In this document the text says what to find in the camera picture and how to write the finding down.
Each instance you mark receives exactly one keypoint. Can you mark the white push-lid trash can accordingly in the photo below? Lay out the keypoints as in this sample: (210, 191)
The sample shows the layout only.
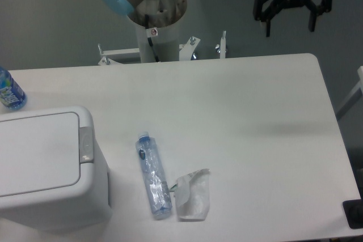
(53, 173)

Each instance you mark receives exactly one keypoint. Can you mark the black clamp at table edge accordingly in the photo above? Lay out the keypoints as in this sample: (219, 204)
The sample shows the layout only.
(353, 213)

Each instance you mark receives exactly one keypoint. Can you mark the crumpled clear plastic bag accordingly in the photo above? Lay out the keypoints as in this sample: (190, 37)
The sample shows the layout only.
(192, 197)

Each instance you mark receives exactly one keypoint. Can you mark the clear empty plastic bottle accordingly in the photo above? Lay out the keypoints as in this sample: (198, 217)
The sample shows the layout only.
(153, 176)

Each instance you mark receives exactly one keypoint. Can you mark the blue labelled water bottle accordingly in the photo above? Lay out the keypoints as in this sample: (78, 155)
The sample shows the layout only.
(12, 95)

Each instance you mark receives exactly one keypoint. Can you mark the white frame at right edge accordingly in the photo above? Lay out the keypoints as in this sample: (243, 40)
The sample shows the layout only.
(353, 97)

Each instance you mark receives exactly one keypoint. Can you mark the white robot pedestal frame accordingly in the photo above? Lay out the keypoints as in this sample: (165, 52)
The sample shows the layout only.
(155, 45)

